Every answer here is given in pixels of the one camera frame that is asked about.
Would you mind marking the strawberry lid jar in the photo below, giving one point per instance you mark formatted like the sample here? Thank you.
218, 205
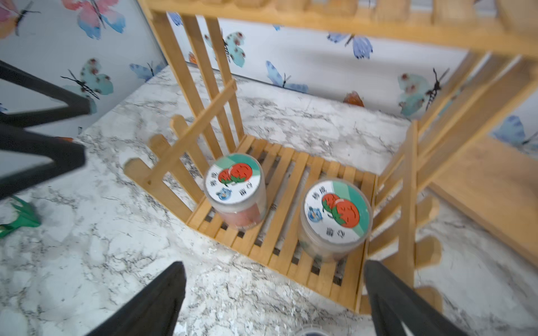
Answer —
335, 219
235, 186

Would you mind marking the tilted wooden stand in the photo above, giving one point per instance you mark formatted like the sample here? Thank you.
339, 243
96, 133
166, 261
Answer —
496, 186

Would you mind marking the green garden rake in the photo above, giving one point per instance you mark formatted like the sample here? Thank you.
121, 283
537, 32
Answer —
26, 217

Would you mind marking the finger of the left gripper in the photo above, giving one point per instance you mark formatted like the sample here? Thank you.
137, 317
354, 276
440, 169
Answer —
75, 105
28, 159

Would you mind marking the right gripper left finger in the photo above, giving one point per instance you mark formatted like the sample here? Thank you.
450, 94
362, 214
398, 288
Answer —
154, 310

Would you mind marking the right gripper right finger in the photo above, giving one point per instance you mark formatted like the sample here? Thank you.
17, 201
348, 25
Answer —
395, 307

